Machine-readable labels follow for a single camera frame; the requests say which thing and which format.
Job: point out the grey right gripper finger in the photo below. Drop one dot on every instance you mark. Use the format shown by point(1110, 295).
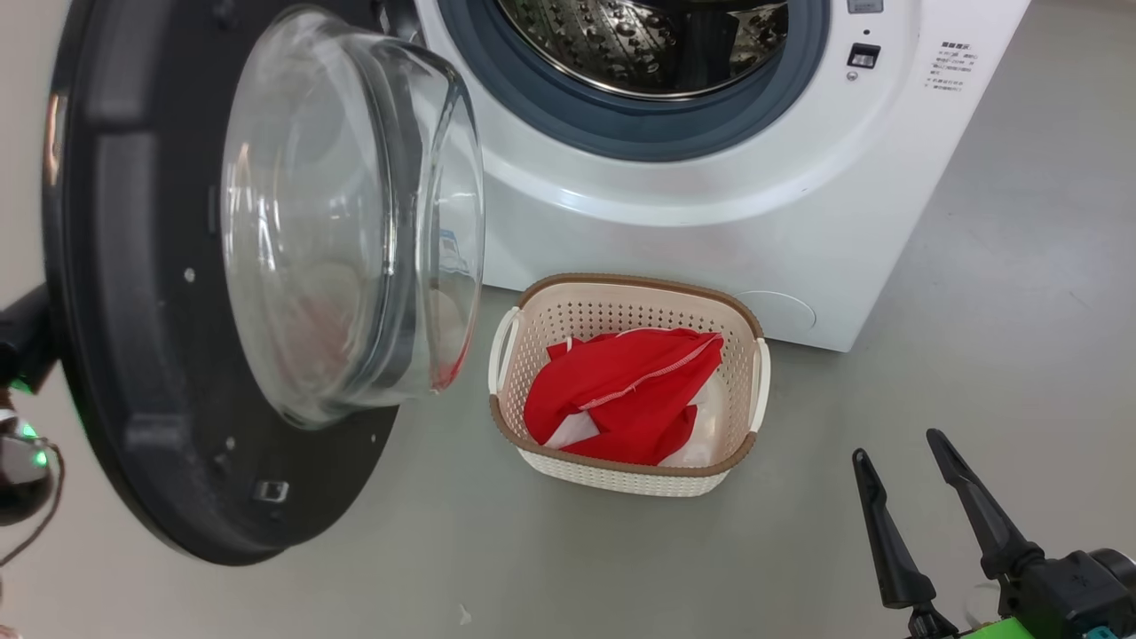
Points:
point(892, 550)
point(990, 524)

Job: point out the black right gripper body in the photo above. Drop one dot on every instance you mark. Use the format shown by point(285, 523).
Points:
point(1074, 595)

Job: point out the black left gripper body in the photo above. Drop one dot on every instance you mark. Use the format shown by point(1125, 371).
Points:
point(25, 342)

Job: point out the black washing machine door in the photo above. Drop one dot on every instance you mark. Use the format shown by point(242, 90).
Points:
point(133, 266)

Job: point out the red white garment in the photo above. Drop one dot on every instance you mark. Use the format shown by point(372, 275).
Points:
point(621, 382)
point(701, 435)

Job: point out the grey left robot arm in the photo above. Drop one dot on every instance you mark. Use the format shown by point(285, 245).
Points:
point(22, 479)

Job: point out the cream perforated laundry basket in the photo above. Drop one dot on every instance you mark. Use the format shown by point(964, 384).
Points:
point(621, 479)

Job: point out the white front-load washing machine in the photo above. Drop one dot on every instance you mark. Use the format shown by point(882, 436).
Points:
point(710, 240)

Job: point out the black door lock socket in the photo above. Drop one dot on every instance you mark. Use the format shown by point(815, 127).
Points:
point(863, 55)

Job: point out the grey rubber door seal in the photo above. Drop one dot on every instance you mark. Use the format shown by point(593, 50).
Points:
point(621, 133)

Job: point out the steel washing machine drum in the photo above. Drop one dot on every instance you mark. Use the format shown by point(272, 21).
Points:
point(621, 44)

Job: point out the round drain filter cover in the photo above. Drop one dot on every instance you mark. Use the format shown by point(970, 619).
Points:
point(777, 312)

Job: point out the printed warning text sticker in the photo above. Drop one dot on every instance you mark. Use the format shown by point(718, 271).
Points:
point(950, 67)

